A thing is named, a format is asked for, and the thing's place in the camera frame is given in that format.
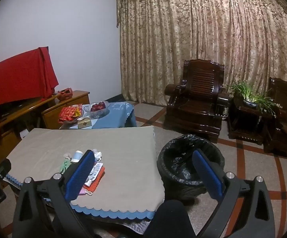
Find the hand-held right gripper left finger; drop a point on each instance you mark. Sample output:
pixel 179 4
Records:
pixel 80 176

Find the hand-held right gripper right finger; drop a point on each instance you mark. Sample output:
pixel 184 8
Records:
pixel 207 176

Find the white printed tube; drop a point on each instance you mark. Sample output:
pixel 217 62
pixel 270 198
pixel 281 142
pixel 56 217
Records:
pixel 97 168

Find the orange knitted cloth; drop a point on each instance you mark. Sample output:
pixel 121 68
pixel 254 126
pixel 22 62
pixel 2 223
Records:
pixel 101 173

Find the bin with black bag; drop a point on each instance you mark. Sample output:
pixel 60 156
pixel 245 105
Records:
pixel 173 163

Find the small pink item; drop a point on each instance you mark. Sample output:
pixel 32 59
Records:
pixel 82 191

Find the green glove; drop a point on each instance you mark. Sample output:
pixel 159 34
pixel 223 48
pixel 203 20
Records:
pixel 64 166

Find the light blue bottle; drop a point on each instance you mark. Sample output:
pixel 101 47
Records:
pixel 78 156

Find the crumpled clear plastic wrap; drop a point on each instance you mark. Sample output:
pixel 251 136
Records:
pixel 67 156

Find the white crumpled tissue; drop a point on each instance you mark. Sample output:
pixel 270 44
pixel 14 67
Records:
pixel 97 155

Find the white box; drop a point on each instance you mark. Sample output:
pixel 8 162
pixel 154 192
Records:
pixel 24 133

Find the beige tablecloth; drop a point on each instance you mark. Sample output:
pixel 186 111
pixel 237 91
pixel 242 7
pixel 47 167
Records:
pixel 123 153

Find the beige tissue box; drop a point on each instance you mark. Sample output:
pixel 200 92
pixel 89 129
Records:
pixel 84 123

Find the glass snack dish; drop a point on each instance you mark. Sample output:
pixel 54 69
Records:
pixel 69 122

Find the black television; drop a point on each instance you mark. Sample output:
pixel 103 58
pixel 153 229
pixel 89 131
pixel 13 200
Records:
pixel 7 111

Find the person's black trouser leg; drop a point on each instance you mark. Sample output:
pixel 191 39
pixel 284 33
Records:
pixel 168 220

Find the dark wooden side table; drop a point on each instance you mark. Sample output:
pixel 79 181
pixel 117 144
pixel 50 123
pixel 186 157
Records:
pixel 245 126

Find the glass fruit bowl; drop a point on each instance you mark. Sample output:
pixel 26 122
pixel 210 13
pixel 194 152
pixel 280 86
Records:
pixel 98 114

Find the yellow snack packet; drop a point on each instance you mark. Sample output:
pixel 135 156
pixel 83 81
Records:
pixel 78 110

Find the red snack packet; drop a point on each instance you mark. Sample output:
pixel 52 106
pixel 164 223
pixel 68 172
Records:
pixel 68 111

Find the wooden television cabinet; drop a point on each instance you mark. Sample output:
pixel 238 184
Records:
pixel 54 114

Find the red apple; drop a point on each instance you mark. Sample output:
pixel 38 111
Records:
pixel 101 105
pixel 94 108

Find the blue tablecloth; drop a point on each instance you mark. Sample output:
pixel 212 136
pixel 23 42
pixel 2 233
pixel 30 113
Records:
pixel 118 116

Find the dark wooden armchair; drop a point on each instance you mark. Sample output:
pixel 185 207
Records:
pixel 284 133
pixel 195 104

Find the red plastic bag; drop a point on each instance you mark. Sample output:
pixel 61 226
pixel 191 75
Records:
pixel 65 94

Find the potted green plant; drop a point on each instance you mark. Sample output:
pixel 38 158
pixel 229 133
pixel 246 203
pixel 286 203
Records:
pixel 251 101

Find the red cloth cover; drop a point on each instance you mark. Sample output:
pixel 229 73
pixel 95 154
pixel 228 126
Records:
pixel 17 76

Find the beige patterned curtain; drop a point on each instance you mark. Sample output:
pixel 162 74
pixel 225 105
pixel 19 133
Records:
pixel 183 29

